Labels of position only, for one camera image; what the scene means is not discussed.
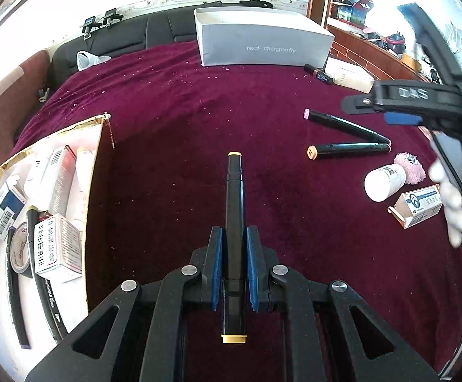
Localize grey shoe box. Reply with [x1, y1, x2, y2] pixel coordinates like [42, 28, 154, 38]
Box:
[194, 7, 334, 68]

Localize pink cap black marker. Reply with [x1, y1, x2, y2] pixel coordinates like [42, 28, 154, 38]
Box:
[303, 109, 392, 146]

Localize red armchair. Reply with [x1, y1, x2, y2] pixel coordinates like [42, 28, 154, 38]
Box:
[0, 50, 50, 164]

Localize blue white medicine box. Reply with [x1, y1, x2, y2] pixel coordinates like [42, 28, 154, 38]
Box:
[0, 183, 26, 241]

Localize pink fluffy hair clip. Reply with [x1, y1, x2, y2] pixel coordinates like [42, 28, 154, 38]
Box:
[394, 152, 426, 185]

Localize white pill bottle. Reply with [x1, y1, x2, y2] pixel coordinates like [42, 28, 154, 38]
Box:
[364, 164, 407, 203]

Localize white cream carton box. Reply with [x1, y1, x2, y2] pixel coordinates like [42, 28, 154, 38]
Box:
[324, 57, 375, 93]

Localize white gold-edged box lid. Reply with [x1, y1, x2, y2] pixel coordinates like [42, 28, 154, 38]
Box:
[0, 114, 114, 381]

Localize tan cap black marker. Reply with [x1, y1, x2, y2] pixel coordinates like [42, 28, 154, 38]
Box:
[221, 152, 248, 344]

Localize white gloved right hand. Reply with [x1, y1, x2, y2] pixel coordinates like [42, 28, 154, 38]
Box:
[428, 159, 462, 248]

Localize purple cap black marker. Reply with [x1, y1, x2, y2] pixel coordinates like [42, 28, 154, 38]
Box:
[6, 227, 31, 349]

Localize blue orange medicine box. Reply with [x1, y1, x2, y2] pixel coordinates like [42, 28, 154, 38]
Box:
[387, 185, 443, 230]

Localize black tape roll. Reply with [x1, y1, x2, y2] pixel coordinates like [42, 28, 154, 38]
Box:
[7, 223, 32, 279]

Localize maroon bed blanket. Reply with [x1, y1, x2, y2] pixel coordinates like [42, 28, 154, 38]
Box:
[16, 41, 462, 369]

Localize black leather headboard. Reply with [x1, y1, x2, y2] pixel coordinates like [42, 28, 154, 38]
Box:
[47, 6, 197, 91]

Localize orange cap black marker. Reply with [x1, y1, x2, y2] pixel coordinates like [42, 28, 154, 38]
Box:
[306, 142, 391, 160]

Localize white barcode medicine box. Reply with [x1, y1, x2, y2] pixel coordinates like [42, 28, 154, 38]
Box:
[34, 214, 83, 284]

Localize red silver carton box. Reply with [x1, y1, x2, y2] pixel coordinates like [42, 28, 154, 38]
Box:
[38, 145, 76, 216]

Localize yellow cap black marker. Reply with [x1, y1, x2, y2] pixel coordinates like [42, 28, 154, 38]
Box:
[26, 205, 68, 343]

